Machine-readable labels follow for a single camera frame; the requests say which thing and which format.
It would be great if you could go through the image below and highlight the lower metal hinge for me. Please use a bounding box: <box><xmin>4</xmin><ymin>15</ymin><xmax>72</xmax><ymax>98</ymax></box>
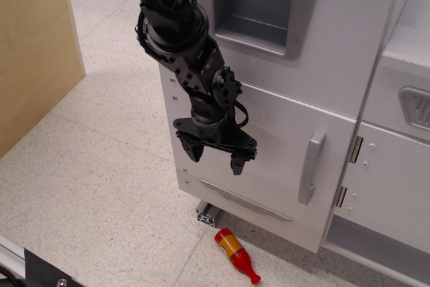
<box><xmin>336</xmin><ymin>186</ymin><xmax>347</xmax><ymax>208</ymax></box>

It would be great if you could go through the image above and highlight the aluminium rail bottom left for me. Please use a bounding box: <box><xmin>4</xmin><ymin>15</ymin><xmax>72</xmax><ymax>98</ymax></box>
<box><xmin>0</xmin><ymin>235</ymin><xmax>26</xmax><ymax>278</ymax></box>

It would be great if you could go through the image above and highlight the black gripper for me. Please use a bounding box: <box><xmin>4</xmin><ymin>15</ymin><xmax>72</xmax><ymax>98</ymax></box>
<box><xmin>173</xmin><ymin>108</ymin><xmax>257</xmax><ymax>175</ymax></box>

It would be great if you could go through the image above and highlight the grey fridge door handle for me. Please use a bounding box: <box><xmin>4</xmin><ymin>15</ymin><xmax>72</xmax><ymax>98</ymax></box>
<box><xmin>298</xmin><ymin>130</ymin><xmax>326</xmax><ymax>206</ymax></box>

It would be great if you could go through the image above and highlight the metal hinge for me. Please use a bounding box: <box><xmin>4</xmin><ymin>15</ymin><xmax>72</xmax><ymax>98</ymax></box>
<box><xmin>349</xmin><ymin>136</ymin><xmax>363</xmax><ymax>163</ymax></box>
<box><xmin>336</xmin><ymin>186</ymin><xmax>347</xmax><ymax>208</ymax></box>

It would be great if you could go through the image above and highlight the aluminium extrusion foot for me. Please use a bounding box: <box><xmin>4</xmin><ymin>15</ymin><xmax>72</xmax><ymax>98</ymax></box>
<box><xmin>196</xmin><ymin>200</ymin><xmax>224</xmax><ymax>228</ymax></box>

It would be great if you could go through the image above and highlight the red orange toy bottle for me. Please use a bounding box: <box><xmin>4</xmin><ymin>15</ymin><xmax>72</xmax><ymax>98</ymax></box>
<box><xmin>214</xmin><ymin>228</ymin><xmax>261</xmax><ymax>285</ymax></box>

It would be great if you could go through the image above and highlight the white low fridge door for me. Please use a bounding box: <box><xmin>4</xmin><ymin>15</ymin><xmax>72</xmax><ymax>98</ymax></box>
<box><xmin>170</xmin><ymin>61</ymin><xmax>359</xmax><ymax>251</ymax></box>

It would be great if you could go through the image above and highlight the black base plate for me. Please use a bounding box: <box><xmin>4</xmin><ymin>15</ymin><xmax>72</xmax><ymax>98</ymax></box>
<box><xmin>24</xmin><ymin>249</ymin><xmax>83</xmax><ymax>287</ymax></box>

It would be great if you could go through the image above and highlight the light wooden panel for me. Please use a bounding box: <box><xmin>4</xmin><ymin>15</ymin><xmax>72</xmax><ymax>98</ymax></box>
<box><xmin>1</xmin><ymin>0</ymin><xmax>85</xmax><ymax>155</ymax></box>

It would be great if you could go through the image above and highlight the white right cabinet door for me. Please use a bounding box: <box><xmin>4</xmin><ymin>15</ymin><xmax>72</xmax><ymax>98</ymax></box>
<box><xmin>335</xmin><ymin>123</ymin><xmax>429</xmax><ymax>253</ymax></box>

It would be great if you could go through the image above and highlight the white toy kitchen cabinet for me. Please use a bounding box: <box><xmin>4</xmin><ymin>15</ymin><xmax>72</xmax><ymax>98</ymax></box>
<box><xmin>140</xmin><ymin>0</ymin><xmax>430</xmax><ymax>287</ymax></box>

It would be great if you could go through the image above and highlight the upper metal hinge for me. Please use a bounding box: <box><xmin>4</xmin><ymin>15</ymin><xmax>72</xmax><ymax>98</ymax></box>
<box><xmin>349</xmin><ymin>136</ymin><xmax>363</xmax><ymax>163</ymax></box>

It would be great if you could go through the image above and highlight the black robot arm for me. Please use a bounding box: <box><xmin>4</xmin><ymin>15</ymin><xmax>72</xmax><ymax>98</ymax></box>
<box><xmin>135</xmin><ymin>0</ymin><xmax>257</xmax><ymax>175</ymax></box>

